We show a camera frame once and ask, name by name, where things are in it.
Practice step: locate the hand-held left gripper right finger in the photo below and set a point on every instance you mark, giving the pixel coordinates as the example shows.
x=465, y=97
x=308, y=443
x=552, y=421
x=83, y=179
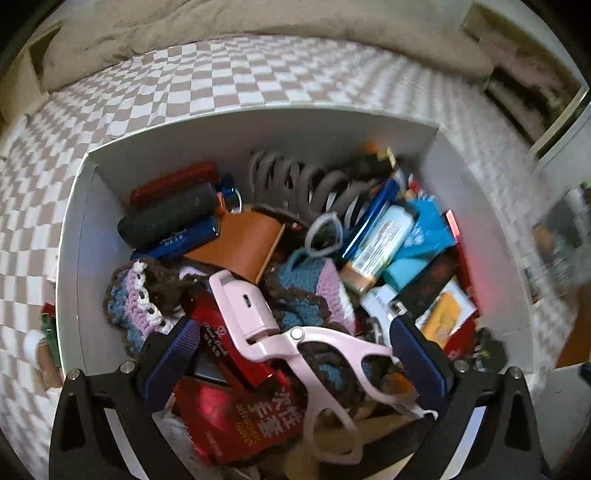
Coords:
x=418, y=360

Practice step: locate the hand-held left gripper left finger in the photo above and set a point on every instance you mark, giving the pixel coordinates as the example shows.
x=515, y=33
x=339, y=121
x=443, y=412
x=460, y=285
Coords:
x=171, y=360

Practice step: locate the red long box gold print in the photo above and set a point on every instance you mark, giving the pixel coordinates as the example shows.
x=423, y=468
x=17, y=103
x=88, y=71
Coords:
x=221, y=341

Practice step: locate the white cardboard box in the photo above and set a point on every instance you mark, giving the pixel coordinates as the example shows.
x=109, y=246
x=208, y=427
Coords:
x=323, y=134

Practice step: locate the yellow packet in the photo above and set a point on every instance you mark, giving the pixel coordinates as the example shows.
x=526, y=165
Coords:
x=445, y=314

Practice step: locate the green black item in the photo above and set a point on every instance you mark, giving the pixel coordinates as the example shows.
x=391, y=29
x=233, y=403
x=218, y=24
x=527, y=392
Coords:
x=487, y=350

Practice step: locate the red foil glove packet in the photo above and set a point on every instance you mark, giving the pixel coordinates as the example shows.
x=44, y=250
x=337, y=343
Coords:
x=221, y=415

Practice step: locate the black red-print packet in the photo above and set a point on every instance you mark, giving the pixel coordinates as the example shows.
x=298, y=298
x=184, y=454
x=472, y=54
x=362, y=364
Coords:
x=429, y=277

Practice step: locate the pink eyelash curler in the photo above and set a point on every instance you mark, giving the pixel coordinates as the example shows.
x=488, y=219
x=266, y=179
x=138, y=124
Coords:
x=258, y=314

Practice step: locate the white tube green label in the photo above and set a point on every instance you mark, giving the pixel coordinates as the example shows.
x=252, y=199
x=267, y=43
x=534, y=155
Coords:
x=378, y=249

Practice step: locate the blue metallic case white print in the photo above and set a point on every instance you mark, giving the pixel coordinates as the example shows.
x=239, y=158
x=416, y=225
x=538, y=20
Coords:
x=184, y=237

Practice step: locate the teal packet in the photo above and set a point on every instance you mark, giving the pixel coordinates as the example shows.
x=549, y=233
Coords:
x=425, y=235

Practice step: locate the brown leather wallet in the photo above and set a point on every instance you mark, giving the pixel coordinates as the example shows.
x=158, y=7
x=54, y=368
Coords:
x=235, y=244

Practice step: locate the blue pink crochet coaster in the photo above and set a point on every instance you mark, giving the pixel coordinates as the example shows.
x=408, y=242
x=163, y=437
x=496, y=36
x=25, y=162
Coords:
x=309, y=281

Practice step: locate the black cylinder pouch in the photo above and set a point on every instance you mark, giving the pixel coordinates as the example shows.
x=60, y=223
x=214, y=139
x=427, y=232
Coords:
x=166, y=217

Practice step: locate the blue metallic pen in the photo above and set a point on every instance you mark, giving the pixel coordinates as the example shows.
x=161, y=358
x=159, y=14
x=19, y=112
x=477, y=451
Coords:
x=369, y=221

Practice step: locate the grey plastic rings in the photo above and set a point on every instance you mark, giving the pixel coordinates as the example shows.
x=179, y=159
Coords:
x=323, y=236

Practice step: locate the dark red cylinder case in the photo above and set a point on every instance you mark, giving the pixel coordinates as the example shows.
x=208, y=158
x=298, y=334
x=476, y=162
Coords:
x=175, y=182

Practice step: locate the blue keyring torch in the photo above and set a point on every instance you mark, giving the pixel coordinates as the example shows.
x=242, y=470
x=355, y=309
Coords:
x=228, y=189

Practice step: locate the black yellow item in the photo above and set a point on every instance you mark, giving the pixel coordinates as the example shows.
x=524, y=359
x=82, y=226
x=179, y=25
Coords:
x=374, y=160

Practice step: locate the grey spiral hair claw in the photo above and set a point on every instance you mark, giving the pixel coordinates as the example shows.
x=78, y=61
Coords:
x=304, y=184

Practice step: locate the checkered bed sheet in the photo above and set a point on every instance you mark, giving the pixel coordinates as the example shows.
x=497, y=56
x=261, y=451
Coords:
x=138, y=92

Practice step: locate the brown clothes pile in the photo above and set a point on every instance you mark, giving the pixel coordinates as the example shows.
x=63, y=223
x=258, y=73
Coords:
x=531, y=69

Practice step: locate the wooden headboard shelf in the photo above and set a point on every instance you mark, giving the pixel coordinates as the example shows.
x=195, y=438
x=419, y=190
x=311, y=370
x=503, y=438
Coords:
x=18, y=83

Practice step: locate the beige fluffy blanket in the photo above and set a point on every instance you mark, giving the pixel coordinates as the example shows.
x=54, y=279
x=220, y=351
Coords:
x=231, y=18

